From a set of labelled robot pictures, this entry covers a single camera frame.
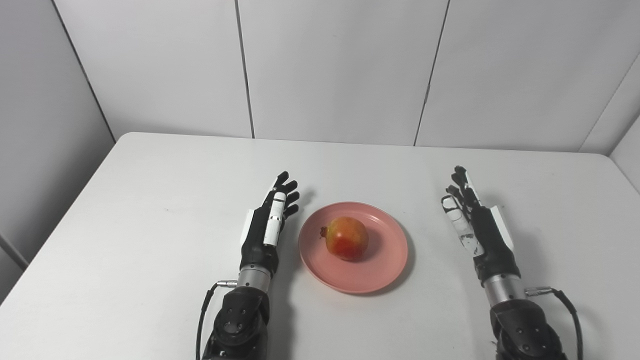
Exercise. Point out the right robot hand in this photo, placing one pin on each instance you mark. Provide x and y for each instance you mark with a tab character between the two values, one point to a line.
480	235

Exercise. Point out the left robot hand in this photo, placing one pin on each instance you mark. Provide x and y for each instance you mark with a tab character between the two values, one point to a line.
265	230

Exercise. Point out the red pomegranate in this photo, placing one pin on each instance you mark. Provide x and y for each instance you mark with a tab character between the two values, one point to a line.
346	238

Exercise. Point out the pink round plate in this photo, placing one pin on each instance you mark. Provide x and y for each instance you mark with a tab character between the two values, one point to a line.
375	270

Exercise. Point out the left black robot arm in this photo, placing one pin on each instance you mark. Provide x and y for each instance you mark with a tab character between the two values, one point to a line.
240	320

